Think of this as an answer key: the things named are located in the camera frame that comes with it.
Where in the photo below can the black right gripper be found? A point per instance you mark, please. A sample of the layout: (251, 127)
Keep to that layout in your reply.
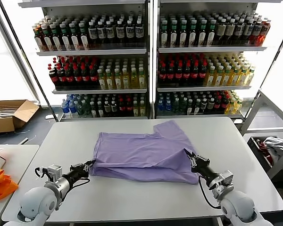
(204, 168)

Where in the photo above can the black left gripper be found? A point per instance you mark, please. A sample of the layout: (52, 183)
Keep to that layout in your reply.
(77, 173)

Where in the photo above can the purple printed t-shirt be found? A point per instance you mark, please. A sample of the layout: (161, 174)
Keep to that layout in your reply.
(141, 153)

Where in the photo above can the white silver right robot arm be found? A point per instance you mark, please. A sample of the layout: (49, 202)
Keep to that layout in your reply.
(238, 207)

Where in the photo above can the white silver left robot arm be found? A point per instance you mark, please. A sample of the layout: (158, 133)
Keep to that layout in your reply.
(37, 202)

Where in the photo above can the black plastic crate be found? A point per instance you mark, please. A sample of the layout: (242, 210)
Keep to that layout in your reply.
(257, 150)

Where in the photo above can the small white floor object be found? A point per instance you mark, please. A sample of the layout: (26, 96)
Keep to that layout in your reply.
(50, 117)

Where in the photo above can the dark red garment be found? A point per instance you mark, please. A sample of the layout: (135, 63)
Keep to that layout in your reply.
(261, 147)

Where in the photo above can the short grey floor stick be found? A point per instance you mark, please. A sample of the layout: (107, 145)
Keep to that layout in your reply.
(24, 140)

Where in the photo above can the white side table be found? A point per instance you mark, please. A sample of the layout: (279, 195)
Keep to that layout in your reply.
(19, 160)

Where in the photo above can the yellow juice bottle green cap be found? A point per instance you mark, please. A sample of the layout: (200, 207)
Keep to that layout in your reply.
(118, 82)
(218, 78)
(210, 78)
(250, 77)
(227, 78)
(102, 82)
(243, 77)
(142, 81)
(110, 82)
(235, 77)
(134, 81)
(125, 82)

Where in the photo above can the grey white garment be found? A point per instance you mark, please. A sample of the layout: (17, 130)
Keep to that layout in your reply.
(276, 143)

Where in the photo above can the red cap cola bottle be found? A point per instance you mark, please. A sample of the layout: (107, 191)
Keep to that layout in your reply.
(85, 78)
(77, 78)
(93, 78)
(170, 75)
(202, 75)
(162, 75)
(186, 75)
(178, 75)
(61, 78)
(69, 78)
(53, 78)
(194, 75)

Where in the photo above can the orange cloth bag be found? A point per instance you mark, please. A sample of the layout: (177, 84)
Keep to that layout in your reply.
(0, 186)

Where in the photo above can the open cardboard box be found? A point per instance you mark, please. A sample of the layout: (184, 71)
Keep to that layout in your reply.
(4, 124)

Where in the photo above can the white packing material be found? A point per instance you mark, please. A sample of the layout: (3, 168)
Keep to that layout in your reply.
(0, 114)

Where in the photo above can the metal beverage shelf rack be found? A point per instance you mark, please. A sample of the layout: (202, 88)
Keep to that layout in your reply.
(92, 52)
(212, 49)

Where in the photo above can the dark tea bottle green label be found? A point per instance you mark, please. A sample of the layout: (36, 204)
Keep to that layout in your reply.
(74, 42)
(55, 42)
(192, 37)
(163, 37)
(211, 37)
(202, 37)
(173, 37)
(47, 42)
(183, 37)
(84, 42)
(65, 42)

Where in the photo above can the dark bottle beige label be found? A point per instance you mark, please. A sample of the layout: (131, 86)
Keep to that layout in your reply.
(221, 30)
(230, 30)

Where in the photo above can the reddish tea bottle white label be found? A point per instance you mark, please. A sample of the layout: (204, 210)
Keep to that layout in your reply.
(38, 43)

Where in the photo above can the dark drink bottle black label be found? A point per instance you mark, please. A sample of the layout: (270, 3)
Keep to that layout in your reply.
(109, 31)
(120, 31)
(101, 32)
(92, 33)
(129, 31)
(139, 30)

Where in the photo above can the dark bottle grey label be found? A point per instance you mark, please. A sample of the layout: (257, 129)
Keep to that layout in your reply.
(247, 29)
(238, 30)
(257, 29)

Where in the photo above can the red drink bottle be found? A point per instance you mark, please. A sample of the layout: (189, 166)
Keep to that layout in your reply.
(265, 29)

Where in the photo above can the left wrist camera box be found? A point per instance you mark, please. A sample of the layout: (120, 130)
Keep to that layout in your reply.
(53, 173)

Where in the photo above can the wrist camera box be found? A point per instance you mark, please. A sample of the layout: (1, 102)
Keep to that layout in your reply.
(53, 173)
(227, 179)

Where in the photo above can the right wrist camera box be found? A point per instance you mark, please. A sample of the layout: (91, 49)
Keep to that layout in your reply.
(227, 179)

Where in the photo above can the dark slanted metal post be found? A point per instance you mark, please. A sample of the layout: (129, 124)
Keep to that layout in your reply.
(33, 70)
(268, 70)

